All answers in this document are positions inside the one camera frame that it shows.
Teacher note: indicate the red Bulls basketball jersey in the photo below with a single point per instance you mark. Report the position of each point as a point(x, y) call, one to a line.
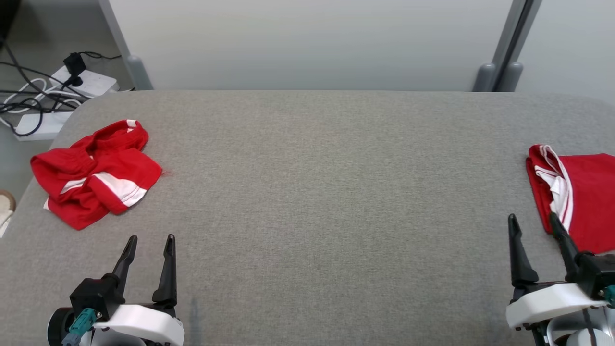
point(591, 192)

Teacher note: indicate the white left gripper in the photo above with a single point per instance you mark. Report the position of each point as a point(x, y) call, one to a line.
point(144, 324)

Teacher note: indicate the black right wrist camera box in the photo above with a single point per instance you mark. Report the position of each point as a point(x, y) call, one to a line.
point(596, 274)

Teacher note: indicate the red shorts with white band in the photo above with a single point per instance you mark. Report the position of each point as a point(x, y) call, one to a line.
point(57, 168)

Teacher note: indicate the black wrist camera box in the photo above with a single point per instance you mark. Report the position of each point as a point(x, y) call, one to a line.
point(93, 295)
point(596, 274)

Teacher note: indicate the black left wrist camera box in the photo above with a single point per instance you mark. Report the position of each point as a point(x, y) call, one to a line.
point(93, 295)

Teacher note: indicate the white partition panel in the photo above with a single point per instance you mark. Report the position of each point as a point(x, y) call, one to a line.
point(571, 43)
point(312, 43)

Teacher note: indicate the grey partition post with foot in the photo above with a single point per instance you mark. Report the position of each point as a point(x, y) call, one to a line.
point(484, 77)
point(139, 72)
point(511, 77)

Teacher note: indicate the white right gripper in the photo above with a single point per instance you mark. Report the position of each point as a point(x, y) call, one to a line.
point(547, 302)

